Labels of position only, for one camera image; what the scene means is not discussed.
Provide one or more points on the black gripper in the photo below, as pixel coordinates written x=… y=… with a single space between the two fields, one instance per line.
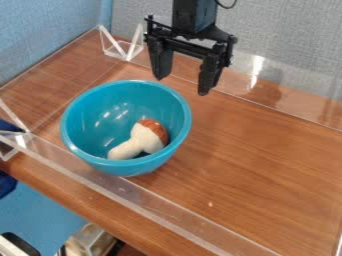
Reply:
x=210 y=45

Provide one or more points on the white mushroom with brown cap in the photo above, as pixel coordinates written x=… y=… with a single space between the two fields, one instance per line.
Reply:
x=148 y=138

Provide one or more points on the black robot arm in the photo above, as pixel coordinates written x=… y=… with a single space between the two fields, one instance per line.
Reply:
x=192 y=15

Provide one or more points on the blue plastic bowl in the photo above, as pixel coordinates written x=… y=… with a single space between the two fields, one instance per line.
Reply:
x=100 y=116

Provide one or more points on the clear acrylic back barrier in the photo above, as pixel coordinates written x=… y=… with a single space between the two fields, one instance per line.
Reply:
x=292 y=90

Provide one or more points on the clear acrylic barrier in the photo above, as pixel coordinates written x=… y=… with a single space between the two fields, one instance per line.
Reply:
x=292 y=90
x=195 y=228

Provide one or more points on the clear acrylic front barrier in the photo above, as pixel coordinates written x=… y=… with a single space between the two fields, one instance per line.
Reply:
x=195 y=228

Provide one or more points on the dark blue object left edge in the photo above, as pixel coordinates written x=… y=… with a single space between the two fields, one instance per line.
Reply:
x=6 y=181

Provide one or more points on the clear box under table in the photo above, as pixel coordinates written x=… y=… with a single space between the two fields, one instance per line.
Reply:
x=91 y=241

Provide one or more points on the black and white object bottom-left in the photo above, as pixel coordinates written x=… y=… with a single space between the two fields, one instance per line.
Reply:
x=13 y=246

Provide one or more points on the clear acrylic corner bracket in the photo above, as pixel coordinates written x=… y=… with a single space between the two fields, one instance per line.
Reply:
x=119 y=48

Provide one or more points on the clear acrylic left bracket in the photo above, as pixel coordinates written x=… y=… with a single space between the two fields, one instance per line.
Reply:
x=16 y=140

